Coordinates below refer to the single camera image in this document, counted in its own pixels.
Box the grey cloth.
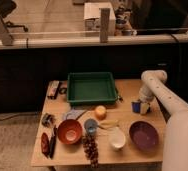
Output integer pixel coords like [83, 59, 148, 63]
[62, 109, 85, 120]

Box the black marker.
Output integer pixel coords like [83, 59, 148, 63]
[49, 126, 57, 159]

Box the black office chair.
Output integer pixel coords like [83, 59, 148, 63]
[0, 0, 28, 32]

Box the blue cup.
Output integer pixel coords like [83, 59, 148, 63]
[84, 119, 97, 135]

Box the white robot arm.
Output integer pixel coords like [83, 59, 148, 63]
[139, 70, 188, 171]

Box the white cup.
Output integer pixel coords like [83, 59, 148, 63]
[108, 127, 126, 150]

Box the small grey toy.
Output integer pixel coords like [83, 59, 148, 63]
[41, 113, 55, 127]

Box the purple bowl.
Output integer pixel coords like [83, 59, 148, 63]
[129, 121, 159, 150]

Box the blue sponge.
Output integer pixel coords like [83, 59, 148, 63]
[132, 101, 141, 113]

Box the green plastic tray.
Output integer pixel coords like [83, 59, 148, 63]
[67, 72, 117, 106]

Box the orange fruit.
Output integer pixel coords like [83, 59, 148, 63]
[94, 105, 106, 120]

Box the bunch of dark grapes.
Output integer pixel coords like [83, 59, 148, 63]
[82, 134, 98, 168]

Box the red bowl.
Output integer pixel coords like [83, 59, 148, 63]
[57, 119, 83, 145]

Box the red spatula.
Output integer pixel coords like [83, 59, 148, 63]
[41, 133, 49, 156]

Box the yellow banana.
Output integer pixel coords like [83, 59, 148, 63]
[98, 120, 119, 130]

